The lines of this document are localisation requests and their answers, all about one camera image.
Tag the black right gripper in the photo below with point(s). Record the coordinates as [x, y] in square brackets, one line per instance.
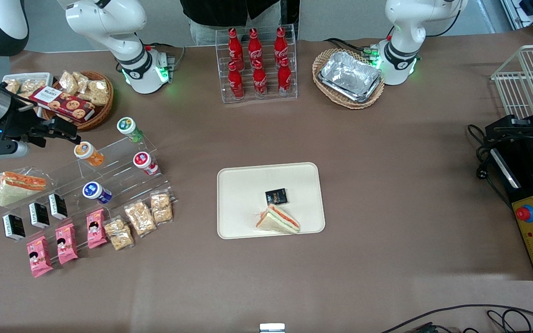
[18, 121]

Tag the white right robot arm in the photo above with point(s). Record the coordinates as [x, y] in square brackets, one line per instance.
[109, 23]

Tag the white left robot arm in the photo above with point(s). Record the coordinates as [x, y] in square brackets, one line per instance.
[403, 27]

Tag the orange gum bottle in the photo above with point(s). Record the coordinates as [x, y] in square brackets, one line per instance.
[89, 153]

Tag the green gum bottle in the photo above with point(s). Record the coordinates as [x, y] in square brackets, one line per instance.
[129, 128]

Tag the blue gum bottle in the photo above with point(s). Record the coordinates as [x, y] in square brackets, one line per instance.
[96, 192]

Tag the red gum bottle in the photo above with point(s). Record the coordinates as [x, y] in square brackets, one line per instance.
[145, 163]

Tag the beige plastic tray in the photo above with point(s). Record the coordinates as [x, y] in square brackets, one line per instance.
[243, 203]

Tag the silver foil tray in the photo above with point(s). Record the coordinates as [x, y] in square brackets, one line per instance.
[350, 76]

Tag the red cookie box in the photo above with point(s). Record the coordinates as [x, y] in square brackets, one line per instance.
[65, 104]

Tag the round wicker snack basket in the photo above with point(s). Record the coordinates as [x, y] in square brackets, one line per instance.
[102, 113]

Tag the clear bag of crackers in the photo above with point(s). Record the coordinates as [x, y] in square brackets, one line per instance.
[33, 85]
[12, 86]
[83, 81]
[68, 82]
[99, 92]

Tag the black sealing machine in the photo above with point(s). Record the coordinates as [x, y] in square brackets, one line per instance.
[532, 185]

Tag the white rectangular container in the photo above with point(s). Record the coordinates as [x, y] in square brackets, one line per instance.
[26, 76]

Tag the wrapped triangle sandwich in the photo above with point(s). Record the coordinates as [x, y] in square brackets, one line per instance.
[278, 220]
[19, 187]

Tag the black small box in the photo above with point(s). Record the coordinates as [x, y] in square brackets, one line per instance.
[276, 196]
[40, 215]
[58, 206]
[14, 226]

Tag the clear acrylic stepped stand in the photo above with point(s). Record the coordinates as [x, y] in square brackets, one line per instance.
[123, 185]

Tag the red emergency stop button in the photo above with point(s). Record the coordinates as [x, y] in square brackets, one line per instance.
[524, 213]

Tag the pink snack packet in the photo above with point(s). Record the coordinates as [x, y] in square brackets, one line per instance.
[66, 244]
[40, 256]
[96, 229]

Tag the wrapped rice crisp bar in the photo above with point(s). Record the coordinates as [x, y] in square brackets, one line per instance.
[139, 217]
[119, 233]
[161, 207]

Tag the clear acrylic bottle rack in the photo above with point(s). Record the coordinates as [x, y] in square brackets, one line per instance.
[222, 88]

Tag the red cola bottle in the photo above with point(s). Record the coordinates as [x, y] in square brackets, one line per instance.
[259, 82]
[284, 78]
[236, 83]
[281, 44]
[255, 46]
[235, 48]

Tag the person in black top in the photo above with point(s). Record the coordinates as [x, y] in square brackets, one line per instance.
[220, 11]

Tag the wicker basket with foil trays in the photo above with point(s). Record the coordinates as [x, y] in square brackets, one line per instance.
[329, 99]

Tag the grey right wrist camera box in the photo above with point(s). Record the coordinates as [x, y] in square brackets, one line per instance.
[3, 150]

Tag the metal frame rack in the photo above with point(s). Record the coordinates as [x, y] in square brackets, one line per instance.
[532, 11]

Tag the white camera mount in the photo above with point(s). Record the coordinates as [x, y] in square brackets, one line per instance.
[272, 328]

